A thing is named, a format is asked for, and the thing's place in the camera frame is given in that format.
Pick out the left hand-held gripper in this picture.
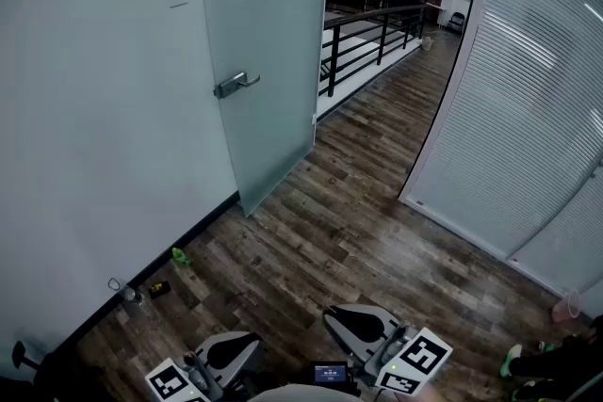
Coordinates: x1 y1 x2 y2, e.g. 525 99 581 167
144 331 265 402

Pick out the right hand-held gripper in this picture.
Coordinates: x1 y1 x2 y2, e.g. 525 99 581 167
323 304 453 395

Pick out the frosted glass door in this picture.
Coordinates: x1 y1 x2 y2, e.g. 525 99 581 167
200 0 332 217

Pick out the person's white shirt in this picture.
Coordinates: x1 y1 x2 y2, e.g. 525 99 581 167
249 383 365 402

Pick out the clear plastic bottle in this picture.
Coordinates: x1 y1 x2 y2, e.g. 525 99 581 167
107 277 145 308

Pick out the black office chair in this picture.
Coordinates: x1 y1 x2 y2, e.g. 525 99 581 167
11 340 110 402

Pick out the clear plastic cup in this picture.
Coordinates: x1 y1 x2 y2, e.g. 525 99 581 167
551 289 582 323

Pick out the glass partition with blinds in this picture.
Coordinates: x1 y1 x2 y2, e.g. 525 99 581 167
398 0 603 297

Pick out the black metal railing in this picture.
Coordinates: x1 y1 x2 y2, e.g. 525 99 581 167
318 4 428 98

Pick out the black screen recorder device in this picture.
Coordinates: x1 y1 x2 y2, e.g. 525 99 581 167
314 361 350 386

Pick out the metal door lock handle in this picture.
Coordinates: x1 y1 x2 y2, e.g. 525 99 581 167
213 71 262 100

